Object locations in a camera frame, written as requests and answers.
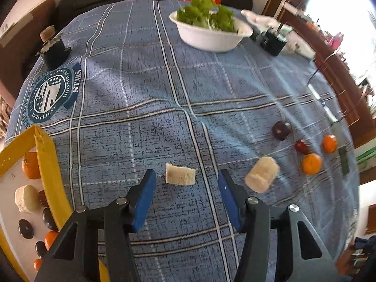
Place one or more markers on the small orange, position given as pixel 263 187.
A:
pixel 329 143
pixel 312 164
pixel 30 167

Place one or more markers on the wooden cabinet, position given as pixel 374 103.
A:
pixel 337 73

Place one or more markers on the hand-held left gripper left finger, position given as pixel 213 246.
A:
pixel 145 199

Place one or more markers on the blue plaid blanket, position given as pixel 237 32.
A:
pixel 132 100

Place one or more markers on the pink bottle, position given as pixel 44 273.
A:
pixel 335 39

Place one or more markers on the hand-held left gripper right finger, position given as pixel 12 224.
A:
pixel 229 199

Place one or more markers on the dark purple plum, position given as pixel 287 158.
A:
pixel 281 130
pixel 40 249
pixel 25 228
pixel 48 218

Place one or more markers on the peeled white banana piece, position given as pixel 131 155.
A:
pixel 26 199
pixel 179 175
pixel 261 177

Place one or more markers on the white bowl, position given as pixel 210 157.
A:
pixel 211 41

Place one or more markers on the red date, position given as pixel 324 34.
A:
pixel 302 147
pixel 43 199

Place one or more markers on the large orange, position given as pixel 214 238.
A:
pixel 37 265
pixel 50 238

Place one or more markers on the white tray with yellow rim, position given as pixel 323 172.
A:
pixel 11 220

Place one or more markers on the green bamboo decoration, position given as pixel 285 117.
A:
pixel 364 158

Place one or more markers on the green lettuce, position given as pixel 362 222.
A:
pixel 199 11

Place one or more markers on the small black adapter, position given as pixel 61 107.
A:
pixel 255 33

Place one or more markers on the grey knife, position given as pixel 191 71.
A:
pixel 343 161

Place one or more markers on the white cloth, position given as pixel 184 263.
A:
pixel 258 17

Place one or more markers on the black bottle with cork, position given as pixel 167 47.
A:
pixel 54 53

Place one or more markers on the patterned brown throw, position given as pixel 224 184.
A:
pixel 4 114

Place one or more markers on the brown armchair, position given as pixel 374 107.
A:
pixel 20 58

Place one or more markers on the black holder cup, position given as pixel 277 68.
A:
pixel 273 45

